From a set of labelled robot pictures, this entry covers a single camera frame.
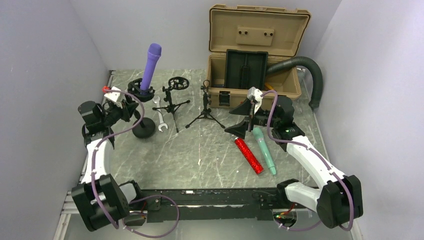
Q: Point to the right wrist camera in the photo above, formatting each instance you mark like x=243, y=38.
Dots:
x=255, y=96

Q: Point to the black round base stand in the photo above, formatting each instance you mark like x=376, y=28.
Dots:
x=146, y=128

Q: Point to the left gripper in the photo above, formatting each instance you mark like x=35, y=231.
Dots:
x=128, y=107

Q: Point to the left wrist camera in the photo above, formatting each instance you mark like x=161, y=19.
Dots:
x=113, y=95

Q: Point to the teal microphone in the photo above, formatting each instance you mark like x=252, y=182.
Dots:
x=260, y=139

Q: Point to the red glitter microphone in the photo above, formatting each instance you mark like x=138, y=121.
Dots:
x=248, y=155

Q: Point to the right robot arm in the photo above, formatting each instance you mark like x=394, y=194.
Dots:
x=337, y=198

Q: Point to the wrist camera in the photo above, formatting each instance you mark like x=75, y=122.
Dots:
x=255, y=96
x=113, y=95

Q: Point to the yellow tool in case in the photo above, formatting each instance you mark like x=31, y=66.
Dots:
x=268, y=86

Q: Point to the small black tripod stand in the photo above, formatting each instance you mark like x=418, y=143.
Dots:
x=206, y=111

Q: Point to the silver wrench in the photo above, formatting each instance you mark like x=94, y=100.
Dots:
x=157, y=101

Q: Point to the black shock mount tripod stand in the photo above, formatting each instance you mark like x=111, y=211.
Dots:
x=177, y=83

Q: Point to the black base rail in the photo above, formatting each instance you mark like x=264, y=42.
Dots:
x=161, y=205

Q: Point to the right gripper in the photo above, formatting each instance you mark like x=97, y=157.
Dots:
x=245, y=108

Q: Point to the black tray insert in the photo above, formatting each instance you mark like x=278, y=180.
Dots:
x=245, y=69

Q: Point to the purple microphone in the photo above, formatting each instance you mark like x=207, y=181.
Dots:
x=153, y=55

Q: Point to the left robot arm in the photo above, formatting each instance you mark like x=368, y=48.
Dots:
x=98, y=198

